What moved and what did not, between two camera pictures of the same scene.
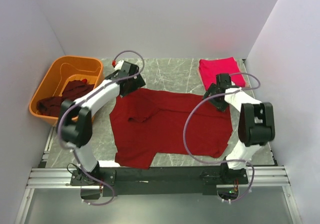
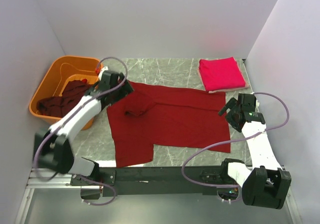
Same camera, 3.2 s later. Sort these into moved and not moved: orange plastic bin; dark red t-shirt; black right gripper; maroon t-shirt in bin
Moved: black right gripper
Not moved: maroon t-shirt in bin; dark red t-shirt; orange plastic bin
